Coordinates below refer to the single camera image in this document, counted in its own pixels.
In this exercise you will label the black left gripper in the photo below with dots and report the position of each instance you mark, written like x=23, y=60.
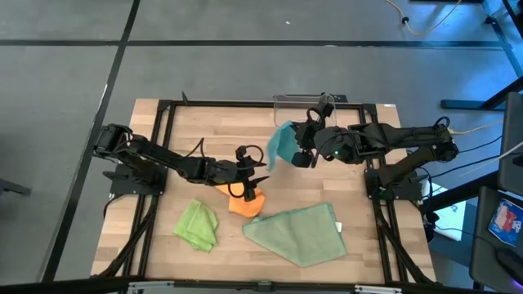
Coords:
x=224, y=171

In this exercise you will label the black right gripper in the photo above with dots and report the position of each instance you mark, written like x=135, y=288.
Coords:
x=312, y=136

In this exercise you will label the teal microfiber towel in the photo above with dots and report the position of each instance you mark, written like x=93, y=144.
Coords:
x=282, y=143

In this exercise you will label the orange microfiber towel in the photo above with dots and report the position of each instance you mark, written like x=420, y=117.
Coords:
x=245, y=208

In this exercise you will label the pale green microfiber towel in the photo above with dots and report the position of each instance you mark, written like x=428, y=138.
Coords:
x=298, y=237

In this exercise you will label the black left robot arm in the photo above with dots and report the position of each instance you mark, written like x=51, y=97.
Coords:
x=163, y=157

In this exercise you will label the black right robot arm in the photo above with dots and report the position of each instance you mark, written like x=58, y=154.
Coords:
x=388, y=139

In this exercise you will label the lime green microfiber towel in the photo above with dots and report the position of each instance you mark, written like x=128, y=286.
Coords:
x=196, y=226

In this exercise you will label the clear plastic bin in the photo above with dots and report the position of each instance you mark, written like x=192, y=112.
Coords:
x=282, y=110

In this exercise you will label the black metal desk leg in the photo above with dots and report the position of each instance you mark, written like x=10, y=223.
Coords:
x=461, y=104

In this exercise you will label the white paper sheet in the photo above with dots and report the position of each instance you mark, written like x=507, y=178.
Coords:
x=451, y=216

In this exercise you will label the dark grey cabinet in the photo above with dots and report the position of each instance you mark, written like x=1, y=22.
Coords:
x=512, y=134

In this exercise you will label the blue red sticker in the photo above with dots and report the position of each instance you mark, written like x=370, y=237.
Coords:
x=506, y=222

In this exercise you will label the black furniture foot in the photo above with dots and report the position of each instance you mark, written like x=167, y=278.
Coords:
x=12, y=188

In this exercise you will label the black computer mouse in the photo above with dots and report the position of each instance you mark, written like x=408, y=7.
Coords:
x=510, y=263

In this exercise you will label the black aluminium table frame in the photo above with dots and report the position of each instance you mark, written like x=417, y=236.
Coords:
x=245, y=103

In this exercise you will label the black frame clip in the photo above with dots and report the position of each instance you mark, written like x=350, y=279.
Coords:
x=185, y=98

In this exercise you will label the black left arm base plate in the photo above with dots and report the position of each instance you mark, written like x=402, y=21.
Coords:
x=135, y=188

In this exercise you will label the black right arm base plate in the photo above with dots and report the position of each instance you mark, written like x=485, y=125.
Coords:
x=410, y=192

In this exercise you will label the silver metal bracket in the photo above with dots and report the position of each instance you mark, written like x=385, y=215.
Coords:
x=151, y=286
x=378, y=290

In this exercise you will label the black camera rig beam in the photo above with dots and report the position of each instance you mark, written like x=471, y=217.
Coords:
x=61, y=286

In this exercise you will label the black metal desk frame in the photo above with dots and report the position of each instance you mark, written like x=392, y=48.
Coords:
x=506, y=49

